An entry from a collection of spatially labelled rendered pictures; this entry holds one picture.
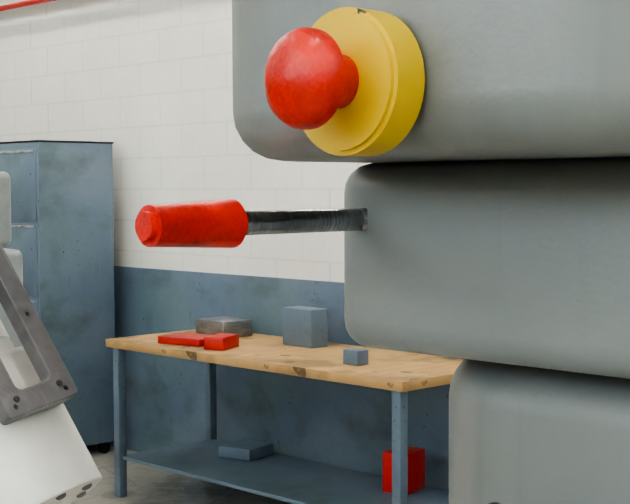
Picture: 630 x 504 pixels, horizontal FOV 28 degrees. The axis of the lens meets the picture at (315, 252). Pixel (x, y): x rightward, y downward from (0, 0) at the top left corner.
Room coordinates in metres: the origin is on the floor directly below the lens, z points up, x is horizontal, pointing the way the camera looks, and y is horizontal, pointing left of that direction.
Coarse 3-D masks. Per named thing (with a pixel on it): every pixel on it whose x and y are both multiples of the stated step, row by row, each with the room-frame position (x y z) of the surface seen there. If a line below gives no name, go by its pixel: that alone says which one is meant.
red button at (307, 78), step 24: (288, 48) 0.49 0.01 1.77; (312, 48) 0.48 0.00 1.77; (336, 48) 0.49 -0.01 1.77; (264, 72) 0.51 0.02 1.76; (288, 72) 0.49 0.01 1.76; (312, 72) 0.48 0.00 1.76; (336, 72) 0.48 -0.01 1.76; (288, 96) 0.49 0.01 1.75; (312, 96) 0.48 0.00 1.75; (336, 96) 0.48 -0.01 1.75; (288, 120) 0.50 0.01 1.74; (312, 120) 0.49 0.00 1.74
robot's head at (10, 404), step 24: (0, 264) 0.54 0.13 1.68; (0, 288) 0.53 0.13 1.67; (24, 312) 0.53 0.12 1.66; (24, 336) 0.53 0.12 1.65; (48, 336) 0.53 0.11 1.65; (0, 360) 0.51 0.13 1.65; (48, 360) 0.53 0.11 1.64; (0, 384) 0.51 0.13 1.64; (48, 384) 0.52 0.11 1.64; (72, 384) 0.53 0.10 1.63; (0, 408) 0.50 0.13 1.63; (24, 408) 0.51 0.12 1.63; (48, 408) 0.52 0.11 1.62
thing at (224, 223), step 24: (144, 216) 0.56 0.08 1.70; (168, 216) 0.56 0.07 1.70; (192, 216) 0.57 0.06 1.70; (216, 216) 0.58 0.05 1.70; (240, 216) 0.59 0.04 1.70; (264, 216) 0.61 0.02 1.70; (288, 216) 0.62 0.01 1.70; (312, 216) 0.63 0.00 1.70; (336, 216) 0.64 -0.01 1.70; (360, 216) 0.66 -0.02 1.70; (144, 240) 0.57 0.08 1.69; (168, 240) 0.57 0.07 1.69; (192, 240) 0.58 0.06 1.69; (216, 240) 0.58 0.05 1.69; (240, 240) 0.59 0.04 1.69
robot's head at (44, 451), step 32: (0, 320) 0.56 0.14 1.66; (0, 352) 0.54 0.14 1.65; (32, 384) 0.54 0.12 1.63; (32, 416) 0.52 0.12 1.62; (64, 416) 0.54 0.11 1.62; (0, 448) 0.51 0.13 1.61; (32, 448) 0.51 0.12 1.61; (64, 448) 0.52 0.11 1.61; (0, 480) 0.51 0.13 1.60; (32, 480) 0.51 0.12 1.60; (64, 480) 0.51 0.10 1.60; (96, 480) 0.54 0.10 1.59
